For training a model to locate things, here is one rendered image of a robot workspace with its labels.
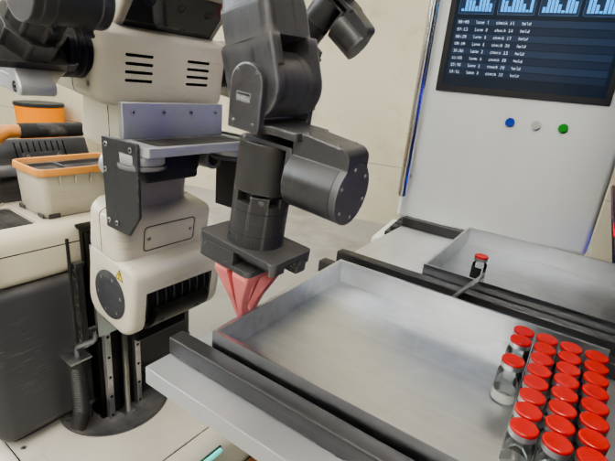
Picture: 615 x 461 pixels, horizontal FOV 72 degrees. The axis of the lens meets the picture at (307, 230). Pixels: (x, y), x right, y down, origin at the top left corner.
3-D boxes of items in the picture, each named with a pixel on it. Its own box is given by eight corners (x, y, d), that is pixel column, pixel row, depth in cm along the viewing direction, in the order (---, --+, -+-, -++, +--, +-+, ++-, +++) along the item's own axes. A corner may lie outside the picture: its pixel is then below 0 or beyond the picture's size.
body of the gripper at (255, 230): (270, 284, 40) (283, 210, 37) (196, 244, 45) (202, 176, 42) (309, 264, 45) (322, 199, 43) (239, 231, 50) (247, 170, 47)
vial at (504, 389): (515, 397, 43) (527, 359, 41) (512, 409, 41) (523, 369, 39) (492, 387, 44) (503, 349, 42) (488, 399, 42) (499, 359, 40)
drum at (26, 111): (80, 171, 469) (74, 104, 445) (42, 178, 429) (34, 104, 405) (49, 165, 483) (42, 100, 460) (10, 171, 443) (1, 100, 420)
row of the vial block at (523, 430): (547, 373, 47) (560, 337, 45) (522, 489, 33) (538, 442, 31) (526, 365, 48) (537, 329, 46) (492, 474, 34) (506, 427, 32)
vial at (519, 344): (523, 375, 46) (534, 338, 45) (519, 385, 44) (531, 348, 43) (501, 366, 47) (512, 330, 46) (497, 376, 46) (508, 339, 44)
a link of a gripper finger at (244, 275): (238, 341, 44) (250, 261, 41) (191, 311, 48) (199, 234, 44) (278, 316, 50) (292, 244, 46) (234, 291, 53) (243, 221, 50)
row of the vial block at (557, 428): (571, 382, 46) (584, 346, 44) (555, 507, 31) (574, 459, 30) (548, 373, 47) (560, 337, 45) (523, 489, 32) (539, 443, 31)
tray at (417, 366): (599, 376, 48) (609, 349, 47) (595, 581, 27) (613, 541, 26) (338, 280, 65) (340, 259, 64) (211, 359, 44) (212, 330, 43)
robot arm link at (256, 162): (267, 122, 44) (228, 123, 39) (322, 138, 41) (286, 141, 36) (258, 186, 46) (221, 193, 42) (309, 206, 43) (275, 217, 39)
